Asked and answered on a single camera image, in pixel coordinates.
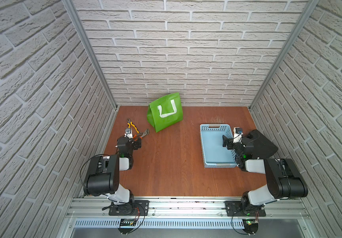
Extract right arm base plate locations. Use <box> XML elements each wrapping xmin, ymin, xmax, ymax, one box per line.
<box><xmin>224</xmin><ymin>200</ymin><xmax>266</xmax><ymax>217</ymax></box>

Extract orange handled groove pliers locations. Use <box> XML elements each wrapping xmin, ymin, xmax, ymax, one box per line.
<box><xmin>133</xmin><ymin>129</ymin><xmax>150</xmax><ymax>141</ymax></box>

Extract controller board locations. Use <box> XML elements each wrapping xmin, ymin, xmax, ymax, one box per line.
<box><xmin>243</xmin><ymin>219</ymin><xmax>259</xmax><ymax>236</ymax></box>
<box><xmin>118</xmin><ymin>218</ymin><xmax>139</xmax><ymax>235</ymax></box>

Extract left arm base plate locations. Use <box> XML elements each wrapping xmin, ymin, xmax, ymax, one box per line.
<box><xmin>108</xmin><ymin>200</ymin><xmax>150</xmax><ymax>216</ymax></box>

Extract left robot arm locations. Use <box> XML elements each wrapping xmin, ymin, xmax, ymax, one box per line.
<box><xmin>80</xmin><ymin>136</ymin><xmax>143</xmax><ymax>216</ymax></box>

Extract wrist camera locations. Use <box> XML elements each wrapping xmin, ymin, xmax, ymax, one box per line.
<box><xmin>233</xmin><ymin>127</ymin><xmax>243</xmax><ymax>143</ymax></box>
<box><xmin>124</xmin><ymin>128</ymin><xmax>133</xmax><ymax>139</ymax></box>

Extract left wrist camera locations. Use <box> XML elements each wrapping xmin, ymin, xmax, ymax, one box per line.
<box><xmin>124</xmin><ymin>128</ymin><xmax>133</xmax><ymax>139</ymax></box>

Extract yellow handled pliers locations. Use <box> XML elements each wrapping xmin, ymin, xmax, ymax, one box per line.
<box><xmin>127</xmin><ymin>118</ymin><xmax>139</xmax><ymax>134</ymax></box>

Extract right controller board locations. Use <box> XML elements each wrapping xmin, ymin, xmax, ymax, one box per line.
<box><xmin>243</xmin><ymin>219</ymin><xmax>259</xmax><ymax>236</ymax></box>

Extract green insulated delivery bag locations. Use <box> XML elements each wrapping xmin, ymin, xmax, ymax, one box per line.
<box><xmin>147</xmin><ymin>93</ymin><xmax>183</xmax><ymax>132</ymax></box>

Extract left controller board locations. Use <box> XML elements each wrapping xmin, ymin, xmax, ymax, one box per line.
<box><xmin>118</xmin><ymin>218</ymin><xmax>139</xmax><ymax>235</ymax></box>

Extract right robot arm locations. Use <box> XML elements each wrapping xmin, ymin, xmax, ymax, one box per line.
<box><xmin>222</xmin><ymin>135</ymin><xmax>309</xmax><ymax>216</ymax></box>

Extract light blue plastic basket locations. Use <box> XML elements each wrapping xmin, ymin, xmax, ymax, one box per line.
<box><xmin>200</xmin><ymin>124</ymin><xmax>237</xmax><ymax>168</ymax></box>

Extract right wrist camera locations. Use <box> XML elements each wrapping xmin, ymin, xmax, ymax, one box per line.
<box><xmin>233</xmin><ymin>127</ymin><xmax>243</xmax><ymax>143</ymax></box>

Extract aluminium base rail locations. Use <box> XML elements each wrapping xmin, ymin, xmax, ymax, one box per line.
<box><xmin>63</xmin><ymin>197</ymin><xmax>312</xmax><ymax>234</ymax></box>

